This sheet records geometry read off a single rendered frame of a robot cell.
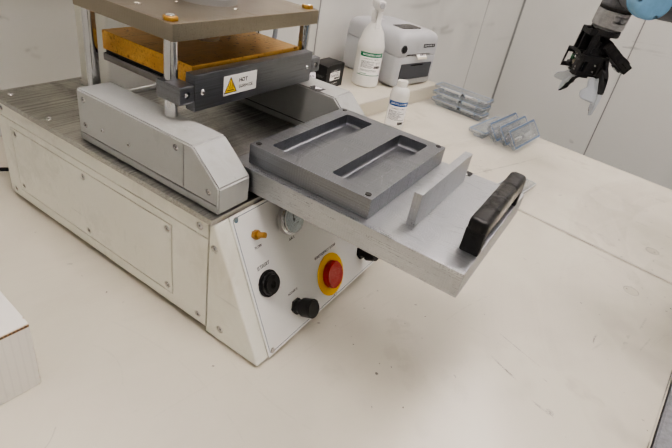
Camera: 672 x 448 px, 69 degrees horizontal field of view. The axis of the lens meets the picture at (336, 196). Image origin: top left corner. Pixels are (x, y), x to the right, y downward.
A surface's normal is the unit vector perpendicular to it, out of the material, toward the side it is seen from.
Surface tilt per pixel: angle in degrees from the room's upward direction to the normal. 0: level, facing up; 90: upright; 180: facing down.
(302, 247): 65
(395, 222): 0
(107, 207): 90
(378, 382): 0
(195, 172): 90
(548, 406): 0
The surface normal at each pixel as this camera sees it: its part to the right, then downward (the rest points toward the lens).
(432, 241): 0.16, -0.85
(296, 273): 0.81, 0.00
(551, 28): -0.65, 0.29
